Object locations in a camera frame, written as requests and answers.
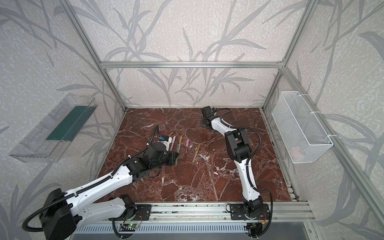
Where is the pink pen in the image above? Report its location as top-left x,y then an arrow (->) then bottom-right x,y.
170,136 -> 176,152

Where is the tan pen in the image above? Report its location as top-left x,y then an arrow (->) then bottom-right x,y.
177,136 -> 183,153

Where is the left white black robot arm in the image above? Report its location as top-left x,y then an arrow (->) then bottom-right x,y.
22,141 -> 179,240

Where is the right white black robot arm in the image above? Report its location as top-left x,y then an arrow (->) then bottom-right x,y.
202,106 -> 273,219

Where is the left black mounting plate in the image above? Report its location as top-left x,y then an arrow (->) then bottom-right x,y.
118,204 -> 152,221

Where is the black mounting plate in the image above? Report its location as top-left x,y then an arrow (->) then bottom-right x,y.
228,204 -> 271,221
118,204 -> 152,221

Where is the green circuit board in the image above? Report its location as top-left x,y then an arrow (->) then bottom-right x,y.
119,223 -> 141,232

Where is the pink item in basket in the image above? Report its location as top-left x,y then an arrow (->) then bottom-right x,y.
291,147 -> 304,161

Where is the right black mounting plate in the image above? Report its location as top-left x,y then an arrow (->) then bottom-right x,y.
228,204 -> 271,221

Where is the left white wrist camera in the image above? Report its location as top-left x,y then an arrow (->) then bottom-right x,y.
159,136 -> 173,152

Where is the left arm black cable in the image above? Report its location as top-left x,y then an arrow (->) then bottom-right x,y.
21,124 -> 160,233

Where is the white wire mesh basket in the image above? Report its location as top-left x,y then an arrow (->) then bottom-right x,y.
272,91 -> 334,164

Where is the clear plastic wall tray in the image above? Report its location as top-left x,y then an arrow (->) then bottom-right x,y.
9,94 -> 98,163

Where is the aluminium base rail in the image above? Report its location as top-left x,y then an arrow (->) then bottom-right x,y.
62,201 -> 316,224

